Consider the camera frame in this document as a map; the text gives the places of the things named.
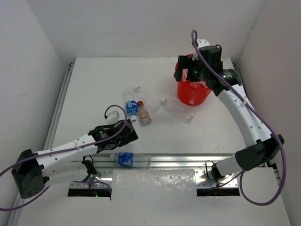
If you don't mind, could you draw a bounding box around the blue label bottle back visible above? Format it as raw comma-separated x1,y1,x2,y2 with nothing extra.
122,88,138,122

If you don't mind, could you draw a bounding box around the aluminium front rail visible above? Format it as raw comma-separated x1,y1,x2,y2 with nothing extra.
70,153,266,189

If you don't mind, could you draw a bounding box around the red cap small bottle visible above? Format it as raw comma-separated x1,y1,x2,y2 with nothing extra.
137,101,152,126

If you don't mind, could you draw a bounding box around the clear bottle white cap right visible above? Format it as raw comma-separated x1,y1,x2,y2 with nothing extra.
160,98,195,124

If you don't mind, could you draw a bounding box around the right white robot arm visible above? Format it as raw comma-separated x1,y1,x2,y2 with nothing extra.
174,45,284,182

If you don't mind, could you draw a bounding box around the blue label bottle front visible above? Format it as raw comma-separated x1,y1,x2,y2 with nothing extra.
110,152,151,169

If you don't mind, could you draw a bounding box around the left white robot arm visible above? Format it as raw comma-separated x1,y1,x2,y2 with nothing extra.
11,120,138,199

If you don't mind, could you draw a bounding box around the clear bottle white cap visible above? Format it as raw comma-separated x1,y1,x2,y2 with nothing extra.
160,98,195,124
134,85,160,114

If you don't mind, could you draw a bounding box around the aluminium left side rail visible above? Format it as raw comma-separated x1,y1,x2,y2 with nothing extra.
7,61,75,226

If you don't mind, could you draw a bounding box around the blue label bottle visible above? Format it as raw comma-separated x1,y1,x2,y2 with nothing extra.
110,152,151,169
122,88,138,122

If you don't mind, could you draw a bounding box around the red mesh plastic bin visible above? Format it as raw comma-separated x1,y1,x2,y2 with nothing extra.
174,53,214,106

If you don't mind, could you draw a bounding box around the clear bottle white cap middle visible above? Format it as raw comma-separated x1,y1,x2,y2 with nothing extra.
134,85,160,114

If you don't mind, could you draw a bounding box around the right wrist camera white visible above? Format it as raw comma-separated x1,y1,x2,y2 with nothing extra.
197,39,210,49

